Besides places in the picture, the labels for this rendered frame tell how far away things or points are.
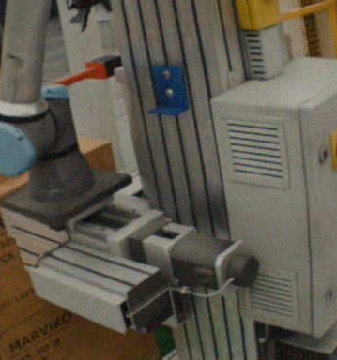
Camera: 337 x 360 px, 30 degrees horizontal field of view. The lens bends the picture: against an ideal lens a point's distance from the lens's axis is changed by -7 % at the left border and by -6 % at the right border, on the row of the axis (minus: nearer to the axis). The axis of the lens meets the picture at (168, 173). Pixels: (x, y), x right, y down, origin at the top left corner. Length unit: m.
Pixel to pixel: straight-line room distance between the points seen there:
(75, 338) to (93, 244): 0.81
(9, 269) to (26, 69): 0.81
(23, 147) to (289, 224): 0.49
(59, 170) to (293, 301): 0.54
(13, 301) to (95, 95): 1.71
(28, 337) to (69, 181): 0.74
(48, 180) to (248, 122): 0.46
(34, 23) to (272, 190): 0.51
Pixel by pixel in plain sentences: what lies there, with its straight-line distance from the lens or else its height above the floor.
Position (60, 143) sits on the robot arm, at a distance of 1.32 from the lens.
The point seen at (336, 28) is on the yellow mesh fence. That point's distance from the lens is 4.08.
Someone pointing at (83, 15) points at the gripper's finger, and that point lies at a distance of 1.84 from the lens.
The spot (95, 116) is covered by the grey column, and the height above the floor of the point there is 0.66.
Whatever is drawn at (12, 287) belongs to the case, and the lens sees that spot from 1.85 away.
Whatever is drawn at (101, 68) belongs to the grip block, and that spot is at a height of 1.19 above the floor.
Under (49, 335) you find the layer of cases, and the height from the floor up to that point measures 0.45.
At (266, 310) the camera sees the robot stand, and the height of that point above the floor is 0.80.
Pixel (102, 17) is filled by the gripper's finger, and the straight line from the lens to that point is 1.74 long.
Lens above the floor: 1.53
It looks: 21 degrees down
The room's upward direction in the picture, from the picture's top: 10 degrees counter-clockwise
